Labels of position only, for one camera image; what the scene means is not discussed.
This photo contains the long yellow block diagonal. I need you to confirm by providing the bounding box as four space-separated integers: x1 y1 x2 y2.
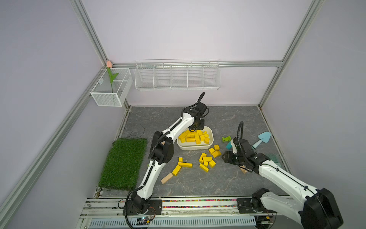
179 130 190 139

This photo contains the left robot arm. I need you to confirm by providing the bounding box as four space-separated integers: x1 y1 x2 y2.
124 101 209 214

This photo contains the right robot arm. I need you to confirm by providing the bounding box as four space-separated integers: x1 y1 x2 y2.
222 137 344 229

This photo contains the natural wood arch block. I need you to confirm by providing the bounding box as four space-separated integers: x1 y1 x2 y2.
240 168 247 174

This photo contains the teal triangle block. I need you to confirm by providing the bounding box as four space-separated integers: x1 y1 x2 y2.
226 143 232 150

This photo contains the green arch block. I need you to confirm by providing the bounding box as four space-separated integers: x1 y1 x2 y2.
222 136 232 142

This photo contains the teal toy shovel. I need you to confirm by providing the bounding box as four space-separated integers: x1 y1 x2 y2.
252 132 272 149

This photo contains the teal toy rake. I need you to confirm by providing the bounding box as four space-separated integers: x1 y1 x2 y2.
268 154 282 167

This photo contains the white plastic bin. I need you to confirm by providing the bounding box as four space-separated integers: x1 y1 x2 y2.
176 127 214 150

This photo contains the yellow block right pile left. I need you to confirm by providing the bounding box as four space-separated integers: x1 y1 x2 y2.
199 164 209 172

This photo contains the long yellow block left pile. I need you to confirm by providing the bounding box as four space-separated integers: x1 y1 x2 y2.
178 162 193 168

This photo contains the yellow rectangular block left pile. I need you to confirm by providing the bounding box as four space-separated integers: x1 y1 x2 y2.
172 165 182 176

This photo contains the natural wood long block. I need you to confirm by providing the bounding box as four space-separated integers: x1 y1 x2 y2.
161 173 173 184

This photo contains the green artificial grass mat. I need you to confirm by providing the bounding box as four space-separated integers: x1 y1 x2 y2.
98 138 147 190

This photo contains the artificial pink tulip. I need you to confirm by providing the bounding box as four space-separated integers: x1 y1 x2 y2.
106 60 119 93

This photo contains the white wire wall rack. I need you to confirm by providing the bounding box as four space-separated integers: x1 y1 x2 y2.
134 59 221 90

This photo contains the white mesh wall basket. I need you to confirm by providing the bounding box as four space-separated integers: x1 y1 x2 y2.
91 68 133 107

